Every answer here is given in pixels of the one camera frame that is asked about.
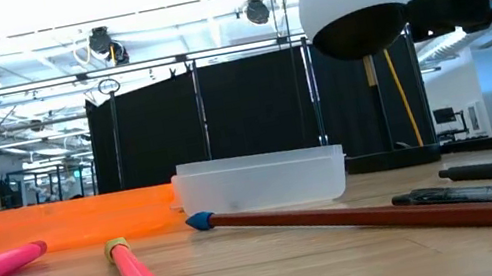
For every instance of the clear plastic supply box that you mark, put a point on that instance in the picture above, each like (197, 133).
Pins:
(259, 186)

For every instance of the small black monitor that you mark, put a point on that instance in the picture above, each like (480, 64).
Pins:
(444, 115)

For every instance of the orange plastic box lid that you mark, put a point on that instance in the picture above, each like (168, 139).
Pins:
(78, 221)

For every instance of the black overhead fixture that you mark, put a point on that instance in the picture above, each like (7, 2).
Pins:
(99, 39)
(256, 10)

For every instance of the brown pencil blue eraser cap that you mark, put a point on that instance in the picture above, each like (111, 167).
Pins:
(367, 218)

